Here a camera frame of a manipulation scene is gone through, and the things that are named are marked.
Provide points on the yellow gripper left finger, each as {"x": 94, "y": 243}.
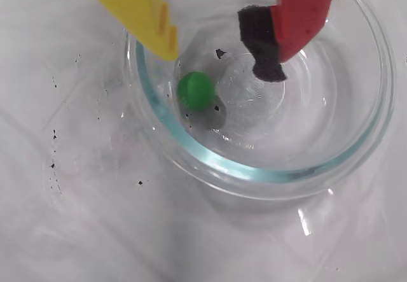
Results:
{"x": 136, "y": 8}

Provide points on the orange gripper right finger with foam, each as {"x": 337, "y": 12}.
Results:
{"x": 302, "y": 14}

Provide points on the green round candy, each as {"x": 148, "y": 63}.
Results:
{"x": 195, "y": 91}

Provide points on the glass bowl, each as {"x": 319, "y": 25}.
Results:
{"x": 222, "y": 164}

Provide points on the white tablecloth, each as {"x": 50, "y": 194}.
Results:
{"x": 63, "y": 215}

